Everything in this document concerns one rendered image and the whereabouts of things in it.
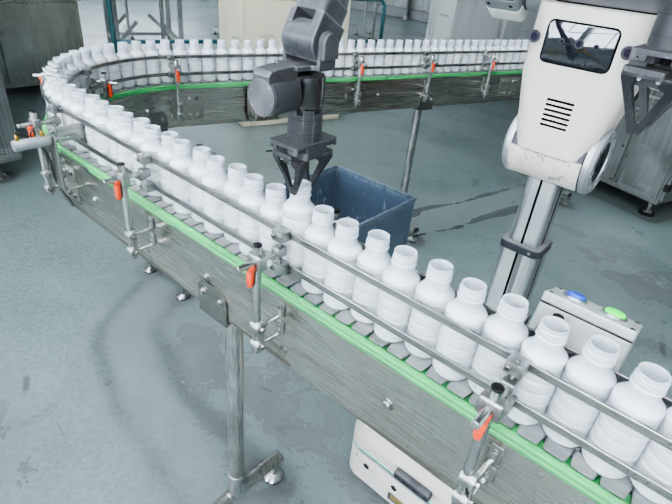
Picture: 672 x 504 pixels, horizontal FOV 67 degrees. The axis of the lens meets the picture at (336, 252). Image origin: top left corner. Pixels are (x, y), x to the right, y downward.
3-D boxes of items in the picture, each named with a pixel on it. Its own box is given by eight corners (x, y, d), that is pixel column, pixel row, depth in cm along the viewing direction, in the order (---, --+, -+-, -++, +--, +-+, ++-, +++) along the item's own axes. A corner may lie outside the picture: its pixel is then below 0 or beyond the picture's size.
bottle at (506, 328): (507, 405, 75) (541, 318, 66) (466, 396, 76) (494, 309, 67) (504, 377, 80) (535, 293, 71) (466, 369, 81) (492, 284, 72)
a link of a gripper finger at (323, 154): (275, 189, 90) (277, 138, 85) (303, 179, 95) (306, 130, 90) (302, 202, 87) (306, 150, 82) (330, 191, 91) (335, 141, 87)
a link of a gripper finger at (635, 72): (670, 134, 65) (704, 58, 60) (656, 146, 60) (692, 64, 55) (615, 120, 69) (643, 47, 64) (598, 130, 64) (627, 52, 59)
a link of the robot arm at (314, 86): (333, 69, 80) (307, 61, 83) (303, 74, 75) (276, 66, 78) (330, 112, 83) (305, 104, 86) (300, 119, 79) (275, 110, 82)
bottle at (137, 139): (148, 191, 124) (140, 125, 116) (130, 184, 127) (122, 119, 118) (166, 183, 129) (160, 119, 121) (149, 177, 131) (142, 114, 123)
